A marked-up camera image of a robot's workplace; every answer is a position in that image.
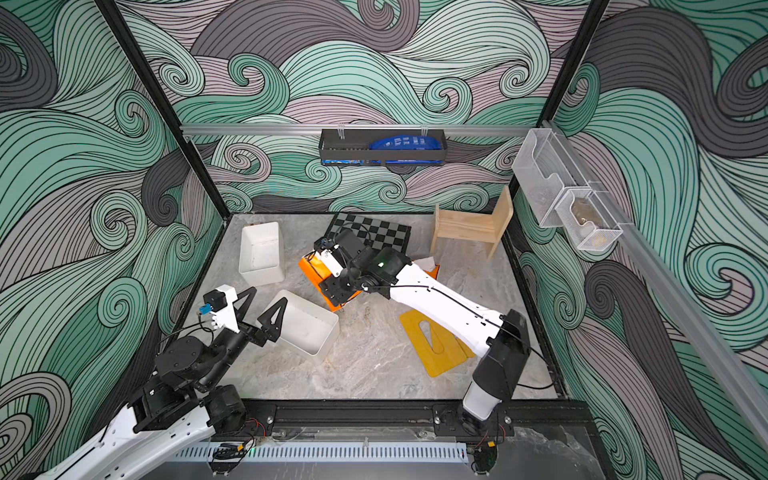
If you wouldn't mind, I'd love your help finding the white tissue box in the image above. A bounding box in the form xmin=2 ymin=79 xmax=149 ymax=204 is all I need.
xmin=265 ymin=290 xmax=340 ymax=364
xmin=238 ymin=222 xmax=285 ymax=287

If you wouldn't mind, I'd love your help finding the black chessboard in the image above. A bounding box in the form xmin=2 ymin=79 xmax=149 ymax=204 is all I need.
xmin=325 ymin=213 xmax=411 ymax=254

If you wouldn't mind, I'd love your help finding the clear plastic wall bin large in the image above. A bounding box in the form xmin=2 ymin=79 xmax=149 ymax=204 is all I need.
xmin=513 ymin=128 xmax=587 ymax=228

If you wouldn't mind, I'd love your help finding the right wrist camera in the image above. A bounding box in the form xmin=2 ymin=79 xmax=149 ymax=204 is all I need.
xmin=314 ymin=238 xmax=345 ymax=277

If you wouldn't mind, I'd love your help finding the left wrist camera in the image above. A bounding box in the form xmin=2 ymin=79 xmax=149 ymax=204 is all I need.
xmin=199 ymin=285 xmax=240 ymax=333

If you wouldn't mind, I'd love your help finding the small wooden chair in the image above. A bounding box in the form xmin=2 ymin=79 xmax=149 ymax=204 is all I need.
xmin=430 ymin=186 xmax=514 ymax=260

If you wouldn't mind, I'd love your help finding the black wall shelf basket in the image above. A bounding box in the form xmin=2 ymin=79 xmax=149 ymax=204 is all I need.
xmin=318 ymin=130 xmax=448 ymax=167

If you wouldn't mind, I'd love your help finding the aluminium wall rail right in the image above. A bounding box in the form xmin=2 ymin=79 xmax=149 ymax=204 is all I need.
xmin=542 ymin=120 xmax=767 ymax=447

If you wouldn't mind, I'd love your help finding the yellow bamboo lid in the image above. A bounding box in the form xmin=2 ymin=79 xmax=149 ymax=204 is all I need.
xmin=400 ymin=310 xmax=475 ymax=378

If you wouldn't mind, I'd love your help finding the aluminium wall rail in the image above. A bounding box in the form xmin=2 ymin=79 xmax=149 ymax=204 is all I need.
xmin=542 ymin=120 xmax=767 ymax=447
xmin=180 ymin=122 xmax=533 ymax=137

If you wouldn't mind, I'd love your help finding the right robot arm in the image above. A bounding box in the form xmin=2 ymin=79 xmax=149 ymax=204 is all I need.
xmin=313 ymin=229 xmax=532 ymax=423

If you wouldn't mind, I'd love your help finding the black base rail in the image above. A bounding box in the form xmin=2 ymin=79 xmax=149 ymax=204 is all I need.
xmin=240 ymin=399 xmax=592 ymax=429

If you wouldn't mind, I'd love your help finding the blue object in basket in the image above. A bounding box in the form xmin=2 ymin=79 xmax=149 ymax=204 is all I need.
xmin=369 ymin=135 xmax=443 ymax=151

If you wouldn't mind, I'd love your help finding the clear plastic wall bin small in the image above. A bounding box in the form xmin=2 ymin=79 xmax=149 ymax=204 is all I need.
xmin=555 ymin=188 xmax=622 ymax=253

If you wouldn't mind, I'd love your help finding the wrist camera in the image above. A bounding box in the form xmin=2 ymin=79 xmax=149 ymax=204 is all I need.
xmin=314 ymin=238 xmax=345 ymax=277
xmin=199 ymin=285 xmax=240 ymax=333

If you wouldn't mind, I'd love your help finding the white slotted cable duct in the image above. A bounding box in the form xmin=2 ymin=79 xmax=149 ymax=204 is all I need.
xmin=173 ymin=442 xmax=469 ymax=464

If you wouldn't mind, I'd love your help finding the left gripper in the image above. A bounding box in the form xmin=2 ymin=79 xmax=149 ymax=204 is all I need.
xmin=197 ymin=287 xmax=283 ymax=391

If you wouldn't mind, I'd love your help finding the aluminium wall rail back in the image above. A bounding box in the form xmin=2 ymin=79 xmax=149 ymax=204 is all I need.
xmin=180 ymin=122 xmax=533 ymax=137

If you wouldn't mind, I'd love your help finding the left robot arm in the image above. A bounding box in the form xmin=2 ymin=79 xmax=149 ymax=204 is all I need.
xmin=37 ymin=287 xmax=288 ymax=479

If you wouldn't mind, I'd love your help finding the orange tissue pack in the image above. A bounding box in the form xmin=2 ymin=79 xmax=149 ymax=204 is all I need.
xmin=298 ymin=251 xmax=352 ymax=312
xmin=412 ymin=257 xmax=440 ymax=279

